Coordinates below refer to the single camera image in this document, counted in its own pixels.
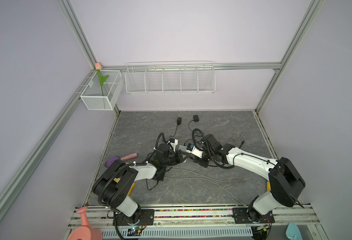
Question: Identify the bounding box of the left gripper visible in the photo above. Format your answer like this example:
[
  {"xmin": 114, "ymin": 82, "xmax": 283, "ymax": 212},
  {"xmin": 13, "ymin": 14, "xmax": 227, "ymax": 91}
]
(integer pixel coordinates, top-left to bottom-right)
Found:
[{"xmin": 162, "ymin": 150, "xmax": 190, "ymax": 167}]

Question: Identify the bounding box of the black power adapter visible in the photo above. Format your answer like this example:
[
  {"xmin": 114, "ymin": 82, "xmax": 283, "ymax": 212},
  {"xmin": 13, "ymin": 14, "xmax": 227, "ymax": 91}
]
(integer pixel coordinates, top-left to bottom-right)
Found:
[
  {"xmin": 188, "ymin": 115, "xmax": 201, "ymax": 137},
  {"xmin": 160, "ymin": 117, "xmax": 182, "ymax": 143}
]

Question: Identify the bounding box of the black network switch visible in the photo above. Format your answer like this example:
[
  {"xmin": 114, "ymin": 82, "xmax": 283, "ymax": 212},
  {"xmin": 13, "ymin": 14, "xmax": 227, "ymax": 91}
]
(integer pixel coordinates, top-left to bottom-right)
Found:
[{"xmin": 153, "ymin": 167, "xmax": 167, "ymax": 182}]

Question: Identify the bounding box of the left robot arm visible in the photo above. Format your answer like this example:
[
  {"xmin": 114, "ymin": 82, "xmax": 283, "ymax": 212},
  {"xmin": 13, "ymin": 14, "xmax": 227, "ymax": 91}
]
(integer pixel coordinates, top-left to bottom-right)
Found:
[{"xmin": 92, "ymin": 133, "xmax": 188, "ymax": 224}]

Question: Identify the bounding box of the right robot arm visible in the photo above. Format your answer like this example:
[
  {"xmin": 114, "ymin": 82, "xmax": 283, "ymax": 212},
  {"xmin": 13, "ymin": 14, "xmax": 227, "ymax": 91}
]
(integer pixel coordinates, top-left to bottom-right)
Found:
[{"xmin": 188, "ymin": 134, "xmax": 306, "ymax": 223}]

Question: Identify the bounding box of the purple pink toy shovel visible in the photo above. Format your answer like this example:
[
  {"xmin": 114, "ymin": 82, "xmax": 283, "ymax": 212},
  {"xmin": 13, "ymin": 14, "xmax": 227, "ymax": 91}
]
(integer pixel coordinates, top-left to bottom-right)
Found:
[{"xmin": 104, "ymin": 153, "xmax": 138, "ymax": 168}]

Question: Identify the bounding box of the white mesh box basket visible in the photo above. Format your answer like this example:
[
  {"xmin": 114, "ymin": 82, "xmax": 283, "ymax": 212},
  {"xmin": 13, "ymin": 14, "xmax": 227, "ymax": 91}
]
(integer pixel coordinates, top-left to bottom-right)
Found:
[{"xmin": 80, "ymin": 70, "xmax": 124, "ymax": 111}]

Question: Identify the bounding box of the pink watering can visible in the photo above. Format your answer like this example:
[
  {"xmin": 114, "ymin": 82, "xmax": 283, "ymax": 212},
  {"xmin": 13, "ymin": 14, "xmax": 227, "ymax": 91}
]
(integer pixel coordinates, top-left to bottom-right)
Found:
[{"xmin": 68, "ymin": 207, "xmax": 103, "ymax": 240}]

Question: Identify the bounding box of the light blue toy scoop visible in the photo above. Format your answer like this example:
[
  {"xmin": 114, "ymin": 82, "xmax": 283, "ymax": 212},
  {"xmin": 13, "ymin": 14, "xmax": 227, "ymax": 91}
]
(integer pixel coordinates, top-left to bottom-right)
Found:
[{"xmin": 286, "ymin": 223, "xmax": 303, "ymax": 240}]

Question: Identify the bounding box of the artificial tulip flower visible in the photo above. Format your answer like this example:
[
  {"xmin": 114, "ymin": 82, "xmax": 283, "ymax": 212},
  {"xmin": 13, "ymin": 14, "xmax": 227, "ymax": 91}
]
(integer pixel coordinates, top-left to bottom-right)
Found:
[{"xmin": 95, "ymin": 63, "xmax": 109, "ymax": 96}]

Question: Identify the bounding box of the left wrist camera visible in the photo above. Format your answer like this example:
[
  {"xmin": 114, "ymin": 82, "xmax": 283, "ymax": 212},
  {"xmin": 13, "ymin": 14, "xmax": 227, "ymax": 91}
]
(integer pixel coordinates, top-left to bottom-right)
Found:
[{"xmin": 169, "ymin": 138, "xmax": 179, "ymax": 152}]

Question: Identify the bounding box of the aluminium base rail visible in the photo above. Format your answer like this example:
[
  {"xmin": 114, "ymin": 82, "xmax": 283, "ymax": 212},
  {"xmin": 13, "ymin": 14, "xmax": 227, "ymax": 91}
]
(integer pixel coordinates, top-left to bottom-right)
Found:
[{"xmin": 86, "ymin": 205, "xmax": 328, "ymax": 240}]

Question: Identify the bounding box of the white wire wall basket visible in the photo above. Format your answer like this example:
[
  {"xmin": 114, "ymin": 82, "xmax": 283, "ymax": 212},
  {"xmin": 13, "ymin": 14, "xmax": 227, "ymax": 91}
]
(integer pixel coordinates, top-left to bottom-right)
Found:
[{"xmin": 126, "ymin": 61, "xmax": 216, "ymax": 95}]

